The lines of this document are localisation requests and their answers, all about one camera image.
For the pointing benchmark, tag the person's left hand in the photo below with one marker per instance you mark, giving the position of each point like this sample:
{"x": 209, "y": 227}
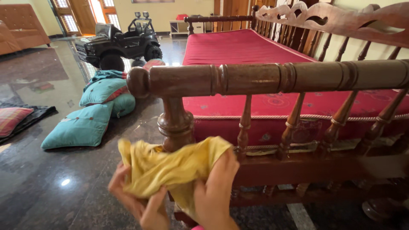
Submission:
{"x": 134, "y": 199}

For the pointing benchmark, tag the crumpled teal cloth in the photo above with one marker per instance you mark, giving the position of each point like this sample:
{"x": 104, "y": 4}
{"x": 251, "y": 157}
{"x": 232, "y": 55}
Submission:
{"x": 107, "y": 76}

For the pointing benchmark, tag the carved wooden daybed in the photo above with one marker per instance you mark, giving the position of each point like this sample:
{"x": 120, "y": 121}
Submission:
{"x": 287, "y": 105}

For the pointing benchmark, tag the large teal cushion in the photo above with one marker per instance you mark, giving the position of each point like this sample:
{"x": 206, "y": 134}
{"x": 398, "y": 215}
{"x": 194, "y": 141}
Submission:
{"x": 80, "y": 127}

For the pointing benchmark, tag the striped red pillow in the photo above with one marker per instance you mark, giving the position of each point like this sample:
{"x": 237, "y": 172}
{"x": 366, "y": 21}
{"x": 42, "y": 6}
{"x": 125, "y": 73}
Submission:
{"x": 153, "y": 64}

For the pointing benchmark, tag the yellow cloth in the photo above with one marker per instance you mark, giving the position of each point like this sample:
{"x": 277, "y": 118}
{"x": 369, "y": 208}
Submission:
{"x": 169, "y": 171}

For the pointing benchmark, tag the wooden door with windows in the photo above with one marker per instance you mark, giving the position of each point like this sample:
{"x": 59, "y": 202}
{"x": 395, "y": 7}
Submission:
{"x": 84, "y": 16}

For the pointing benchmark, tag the red bag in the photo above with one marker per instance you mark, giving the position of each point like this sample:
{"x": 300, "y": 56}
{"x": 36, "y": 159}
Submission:
{"x": 181, "y": 16}

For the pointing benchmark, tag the person's right hand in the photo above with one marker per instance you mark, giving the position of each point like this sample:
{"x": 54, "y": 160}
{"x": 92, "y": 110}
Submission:
{"x": 212, "y": 195}

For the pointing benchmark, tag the round teal bolster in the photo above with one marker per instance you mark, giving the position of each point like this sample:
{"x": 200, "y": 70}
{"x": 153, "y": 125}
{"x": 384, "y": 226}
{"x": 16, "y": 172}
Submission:
{"x": 124, "y": 104}

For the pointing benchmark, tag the white low shelf unit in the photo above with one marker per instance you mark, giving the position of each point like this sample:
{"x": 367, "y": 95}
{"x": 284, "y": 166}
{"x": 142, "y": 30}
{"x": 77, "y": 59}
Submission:
{"x": 180, "y": 27}

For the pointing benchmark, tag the black toy ride-on jeep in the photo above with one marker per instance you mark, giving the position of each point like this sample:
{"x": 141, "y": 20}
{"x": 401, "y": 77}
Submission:
{"x": 121, "y": 44}

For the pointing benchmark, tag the black floor mat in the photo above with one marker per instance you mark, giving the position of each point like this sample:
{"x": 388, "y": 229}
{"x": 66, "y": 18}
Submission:
{"x": 32, "y": 116}

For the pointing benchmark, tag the brown sofa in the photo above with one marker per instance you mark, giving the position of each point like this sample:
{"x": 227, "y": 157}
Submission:
{"x": 20, "y": 27}

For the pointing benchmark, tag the red plaid pillow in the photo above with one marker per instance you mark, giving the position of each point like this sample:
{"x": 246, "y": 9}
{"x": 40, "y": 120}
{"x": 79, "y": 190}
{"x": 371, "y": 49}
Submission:
{"x": 12, "y": 119}

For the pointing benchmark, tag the teal cushion with red trim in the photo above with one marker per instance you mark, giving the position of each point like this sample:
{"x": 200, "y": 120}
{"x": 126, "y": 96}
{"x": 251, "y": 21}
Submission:
{"x": 102, "y": 91}

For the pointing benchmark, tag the red mattress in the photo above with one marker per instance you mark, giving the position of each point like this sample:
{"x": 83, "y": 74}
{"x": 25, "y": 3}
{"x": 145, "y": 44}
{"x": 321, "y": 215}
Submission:
{"x": 255, "y": 64}

